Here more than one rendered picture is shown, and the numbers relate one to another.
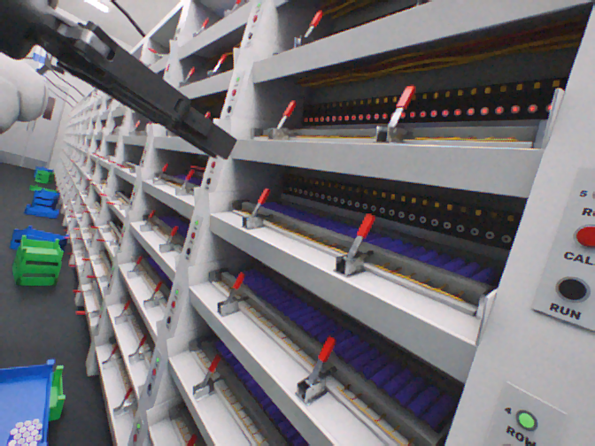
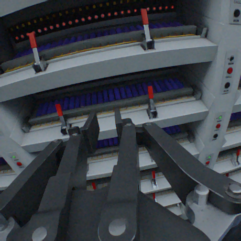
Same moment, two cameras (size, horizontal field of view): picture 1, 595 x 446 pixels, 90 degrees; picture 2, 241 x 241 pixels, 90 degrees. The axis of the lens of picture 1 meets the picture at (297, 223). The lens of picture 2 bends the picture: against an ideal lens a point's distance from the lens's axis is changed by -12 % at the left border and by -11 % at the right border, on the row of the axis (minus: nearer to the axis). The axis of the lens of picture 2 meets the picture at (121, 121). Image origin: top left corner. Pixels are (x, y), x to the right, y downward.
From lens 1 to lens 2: 0.38 m
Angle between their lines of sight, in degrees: 54
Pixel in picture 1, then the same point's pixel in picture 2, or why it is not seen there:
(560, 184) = (223, 56)
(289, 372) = (140, 159)
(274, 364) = not seen: hidden behind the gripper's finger
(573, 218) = (226, 66)
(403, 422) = (179, 137)
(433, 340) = (196, 115)
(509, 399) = (217, 115)
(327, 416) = not seen: hidden behind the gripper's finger
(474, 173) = (197, 57)
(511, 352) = (216, 106)
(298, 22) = not seen: outside the picture
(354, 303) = (165, 123)
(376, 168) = (152, 64)
